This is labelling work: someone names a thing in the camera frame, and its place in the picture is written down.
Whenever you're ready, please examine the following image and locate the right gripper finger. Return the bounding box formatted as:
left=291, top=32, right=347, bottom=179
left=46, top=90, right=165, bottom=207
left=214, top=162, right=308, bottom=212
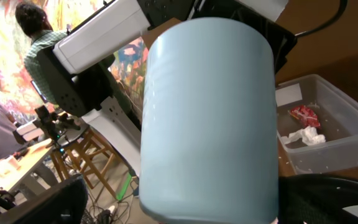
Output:
left=0, top=174, right=88, bottom=224

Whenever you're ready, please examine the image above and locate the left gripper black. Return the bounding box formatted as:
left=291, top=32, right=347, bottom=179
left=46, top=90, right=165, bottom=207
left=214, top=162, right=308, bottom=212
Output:
left=194, top=0, right=297, bottom=73

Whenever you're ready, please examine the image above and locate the white paper napkin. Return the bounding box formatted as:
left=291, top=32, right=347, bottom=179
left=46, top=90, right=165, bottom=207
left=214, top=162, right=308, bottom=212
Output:
left=281, top=126, right=326, bottom=146

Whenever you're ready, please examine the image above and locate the light blue plastic cup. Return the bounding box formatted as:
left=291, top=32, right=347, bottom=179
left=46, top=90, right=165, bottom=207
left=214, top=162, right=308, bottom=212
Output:
left=139, top=17, right=278, bottom=223

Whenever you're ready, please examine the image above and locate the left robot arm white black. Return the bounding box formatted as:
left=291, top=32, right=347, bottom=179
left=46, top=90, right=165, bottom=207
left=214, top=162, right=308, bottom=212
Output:
left=37, top=0, right=298, bottom=177

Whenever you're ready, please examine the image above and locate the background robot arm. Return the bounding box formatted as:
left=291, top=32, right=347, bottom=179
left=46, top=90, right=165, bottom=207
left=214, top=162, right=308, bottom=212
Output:
left=12, top=106, right=81, bottom=144

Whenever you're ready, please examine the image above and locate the clear plastic waste bin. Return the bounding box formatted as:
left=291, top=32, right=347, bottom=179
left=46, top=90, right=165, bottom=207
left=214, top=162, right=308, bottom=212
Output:
left=276, top=75, right=358, bottom=174

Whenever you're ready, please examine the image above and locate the wooden stool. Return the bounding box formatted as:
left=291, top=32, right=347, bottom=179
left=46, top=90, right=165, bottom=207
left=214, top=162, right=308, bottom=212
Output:
left=50, top=127, right=119, bottom=200

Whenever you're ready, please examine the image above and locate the light wooden background table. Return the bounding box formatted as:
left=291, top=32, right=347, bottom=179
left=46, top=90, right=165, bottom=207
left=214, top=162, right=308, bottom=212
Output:
left=0, top=139, right=52, bottom=195

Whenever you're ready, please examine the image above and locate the red snack wrapper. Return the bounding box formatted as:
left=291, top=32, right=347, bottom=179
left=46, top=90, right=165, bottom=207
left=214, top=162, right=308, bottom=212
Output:
left=289, top=105, right=321, bottom=128

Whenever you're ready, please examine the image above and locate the round black serving tray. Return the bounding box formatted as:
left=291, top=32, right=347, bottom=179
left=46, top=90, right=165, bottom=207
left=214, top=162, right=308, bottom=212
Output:
left=278, top=174, right=358, bottom=224

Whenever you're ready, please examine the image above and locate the person in green shirt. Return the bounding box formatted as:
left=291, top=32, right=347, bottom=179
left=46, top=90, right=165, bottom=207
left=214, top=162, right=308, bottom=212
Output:
left=15, top=1, right=67, bottom=105

